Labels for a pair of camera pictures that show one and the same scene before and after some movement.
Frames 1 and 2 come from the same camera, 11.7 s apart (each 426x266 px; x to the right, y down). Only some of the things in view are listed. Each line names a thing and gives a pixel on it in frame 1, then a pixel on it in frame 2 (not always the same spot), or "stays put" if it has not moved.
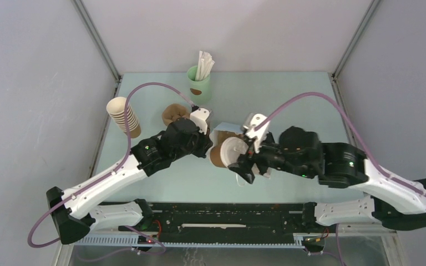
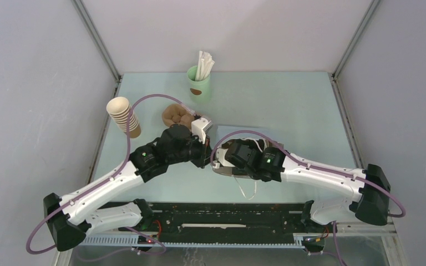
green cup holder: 199,92 stays put
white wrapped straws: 205,64 stays put
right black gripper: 243,166 -> 258,144
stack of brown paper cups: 116,107 stays put
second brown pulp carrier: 174,112 stays put
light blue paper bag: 223,130 -> 222,169
